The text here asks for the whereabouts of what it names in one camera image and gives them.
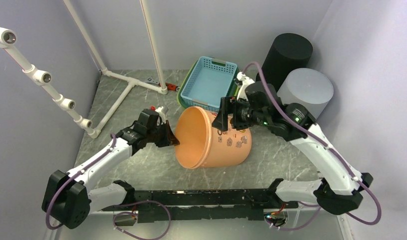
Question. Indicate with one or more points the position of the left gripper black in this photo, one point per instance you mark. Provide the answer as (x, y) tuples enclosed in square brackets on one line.
[(169, 138)]

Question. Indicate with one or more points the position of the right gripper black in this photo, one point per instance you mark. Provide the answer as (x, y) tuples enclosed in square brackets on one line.
[(230, 105)]

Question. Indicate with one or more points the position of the orange plastic bucket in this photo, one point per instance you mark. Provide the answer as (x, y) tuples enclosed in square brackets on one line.
[(203, 146)]

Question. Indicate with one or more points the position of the green plastic basket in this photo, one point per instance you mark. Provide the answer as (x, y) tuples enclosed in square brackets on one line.
[(236, 89)]

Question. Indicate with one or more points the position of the light blue plastic basket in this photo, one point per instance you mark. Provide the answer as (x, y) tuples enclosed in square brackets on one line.
[(206, 82)]

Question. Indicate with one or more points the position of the grey plastic bucket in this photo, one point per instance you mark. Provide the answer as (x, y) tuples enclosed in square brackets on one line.
[(308, 87)]

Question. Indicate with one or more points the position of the black plastic bucket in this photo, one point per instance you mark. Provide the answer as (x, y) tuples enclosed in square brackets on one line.
[(289, 51)]

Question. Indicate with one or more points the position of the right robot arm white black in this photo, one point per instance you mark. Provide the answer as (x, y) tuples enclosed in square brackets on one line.
[(338, 191)]

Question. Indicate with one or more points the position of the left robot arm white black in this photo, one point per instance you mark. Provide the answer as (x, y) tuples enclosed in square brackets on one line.
[(71, 196)]

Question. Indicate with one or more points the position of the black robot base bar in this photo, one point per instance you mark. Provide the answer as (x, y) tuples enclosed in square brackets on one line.
[(203, 205)]

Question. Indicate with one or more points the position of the small red clip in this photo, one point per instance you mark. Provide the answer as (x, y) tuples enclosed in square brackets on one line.
[(172, 87)]

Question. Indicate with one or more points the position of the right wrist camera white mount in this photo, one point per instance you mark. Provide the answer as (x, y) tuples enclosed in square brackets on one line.
[(243, 82)]

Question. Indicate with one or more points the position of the aluminium rail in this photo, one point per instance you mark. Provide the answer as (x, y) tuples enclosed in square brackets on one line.
[(203, 212)]

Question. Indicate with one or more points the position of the white pvc pipe frame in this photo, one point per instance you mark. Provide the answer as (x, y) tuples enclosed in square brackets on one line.
[(8, 39)]

